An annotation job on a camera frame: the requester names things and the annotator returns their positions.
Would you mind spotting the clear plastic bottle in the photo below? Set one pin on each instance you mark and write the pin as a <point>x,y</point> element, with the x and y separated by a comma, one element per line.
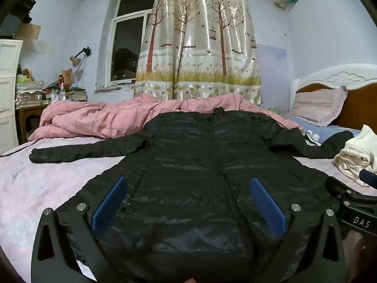
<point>62,93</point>

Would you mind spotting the stack of books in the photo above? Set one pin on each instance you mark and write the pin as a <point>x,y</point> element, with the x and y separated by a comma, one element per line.
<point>76,95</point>

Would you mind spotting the white cabinet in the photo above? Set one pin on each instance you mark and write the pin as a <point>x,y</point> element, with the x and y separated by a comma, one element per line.
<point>8,64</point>

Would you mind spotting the pink checked quilt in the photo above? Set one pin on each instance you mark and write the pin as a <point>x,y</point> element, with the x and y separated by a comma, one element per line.
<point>97,118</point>

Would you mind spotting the dark storage box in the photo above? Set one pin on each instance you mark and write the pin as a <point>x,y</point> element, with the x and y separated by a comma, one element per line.
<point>14,17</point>

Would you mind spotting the printed paper box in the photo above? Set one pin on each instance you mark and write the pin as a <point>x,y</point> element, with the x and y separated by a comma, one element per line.
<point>67,78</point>

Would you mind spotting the tree print curtain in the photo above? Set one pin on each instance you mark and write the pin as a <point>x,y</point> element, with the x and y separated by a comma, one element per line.
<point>200,50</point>

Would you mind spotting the green patterned cloth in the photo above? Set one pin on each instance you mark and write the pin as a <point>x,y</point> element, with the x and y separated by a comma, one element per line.
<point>275,111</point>

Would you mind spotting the brown wooden nightstand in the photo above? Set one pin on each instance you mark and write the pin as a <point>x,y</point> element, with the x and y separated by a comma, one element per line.
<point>29,115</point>

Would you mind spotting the white wooden bed headboard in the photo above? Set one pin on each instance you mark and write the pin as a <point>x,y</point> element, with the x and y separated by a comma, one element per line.
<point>338,78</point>

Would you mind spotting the cream white garment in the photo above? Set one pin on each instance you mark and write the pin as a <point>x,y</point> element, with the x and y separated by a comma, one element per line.
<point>359,153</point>

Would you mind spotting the pinkish grey pillow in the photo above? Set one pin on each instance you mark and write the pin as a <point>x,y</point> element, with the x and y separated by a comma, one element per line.
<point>318,106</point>

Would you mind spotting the black puffer jacket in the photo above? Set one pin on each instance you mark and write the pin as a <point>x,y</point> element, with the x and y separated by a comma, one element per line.
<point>188,168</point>

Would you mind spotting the brown cardboard box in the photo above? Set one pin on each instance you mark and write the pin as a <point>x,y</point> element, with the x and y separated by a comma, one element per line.
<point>29,31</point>

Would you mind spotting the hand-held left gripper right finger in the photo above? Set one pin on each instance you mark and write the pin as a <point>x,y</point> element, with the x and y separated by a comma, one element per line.
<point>266,203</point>

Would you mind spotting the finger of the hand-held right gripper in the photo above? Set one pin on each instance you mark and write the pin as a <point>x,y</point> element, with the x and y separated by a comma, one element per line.
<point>368,177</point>

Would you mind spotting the white framed window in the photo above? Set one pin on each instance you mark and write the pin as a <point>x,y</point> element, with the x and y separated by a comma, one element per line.
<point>126,47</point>

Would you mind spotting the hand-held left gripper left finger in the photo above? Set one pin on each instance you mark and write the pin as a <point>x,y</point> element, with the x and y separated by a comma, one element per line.
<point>110,203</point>

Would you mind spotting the blue pillow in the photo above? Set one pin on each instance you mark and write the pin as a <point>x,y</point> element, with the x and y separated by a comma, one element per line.
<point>324,131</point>

